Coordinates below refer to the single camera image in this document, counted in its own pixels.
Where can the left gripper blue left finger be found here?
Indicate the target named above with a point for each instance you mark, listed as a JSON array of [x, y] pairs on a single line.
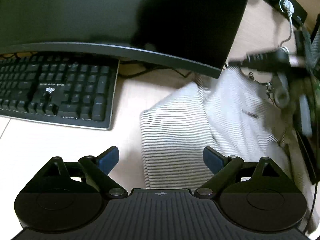
[[97, 169]]

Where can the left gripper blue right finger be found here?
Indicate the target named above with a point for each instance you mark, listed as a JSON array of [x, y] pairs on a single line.
[[226, 171]]

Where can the striped grey white garment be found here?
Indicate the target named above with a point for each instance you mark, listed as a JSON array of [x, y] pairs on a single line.
[[232, 115]]

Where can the white glass computer case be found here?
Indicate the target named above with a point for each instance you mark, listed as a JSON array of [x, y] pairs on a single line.
[[308, 106]]

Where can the black mechanical keyboard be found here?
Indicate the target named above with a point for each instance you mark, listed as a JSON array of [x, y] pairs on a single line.
[[70, 89]]

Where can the black computer monitor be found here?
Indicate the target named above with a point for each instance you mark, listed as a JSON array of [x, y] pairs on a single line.
[[195, 35]]

